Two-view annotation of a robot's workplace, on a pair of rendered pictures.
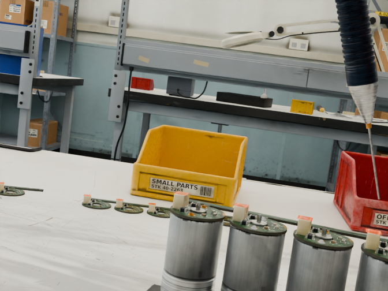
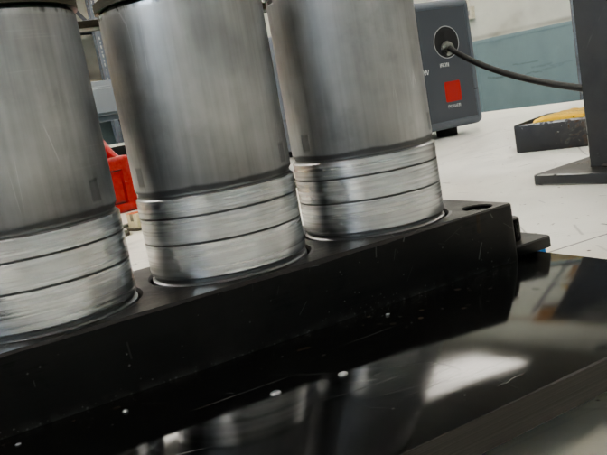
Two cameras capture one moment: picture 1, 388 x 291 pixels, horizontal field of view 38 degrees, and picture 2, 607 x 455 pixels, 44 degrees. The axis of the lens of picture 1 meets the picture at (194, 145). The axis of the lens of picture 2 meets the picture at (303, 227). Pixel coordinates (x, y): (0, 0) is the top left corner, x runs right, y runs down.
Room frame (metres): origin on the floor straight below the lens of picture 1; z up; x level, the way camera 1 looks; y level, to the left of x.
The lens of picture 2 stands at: (0.13, -0.01, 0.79)
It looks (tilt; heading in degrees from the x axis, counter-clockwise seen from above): 10 degrees down; 315
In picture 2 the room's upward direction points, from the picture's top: 10 degrees counter-clockwise
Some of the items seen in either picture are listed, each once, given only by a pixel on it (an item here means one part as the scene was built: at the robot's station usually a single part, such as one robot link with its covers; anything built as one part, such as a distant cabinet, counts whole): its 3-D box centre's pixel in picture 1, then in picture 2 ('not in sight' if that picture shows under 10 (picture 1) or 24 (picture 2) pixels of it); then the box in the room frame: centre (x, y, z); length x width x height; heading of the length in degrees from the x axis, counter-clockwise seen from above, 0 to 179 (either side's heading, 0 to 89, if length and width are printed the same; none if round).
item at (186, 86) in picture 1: (181, 86); not in sight; (2.71, 0.10, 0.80); 0.15 x 0.12 x 0.10; 175
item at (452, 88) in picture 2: not in sight; (357, 85); (0.50, -0.47, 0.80); 0.15 x 0.12 x 0.10; 161
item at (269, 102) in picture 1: (244, 99); not in sight; (2.76, -0.22, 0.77); 0.24 x 0.16 x 0.04; 69
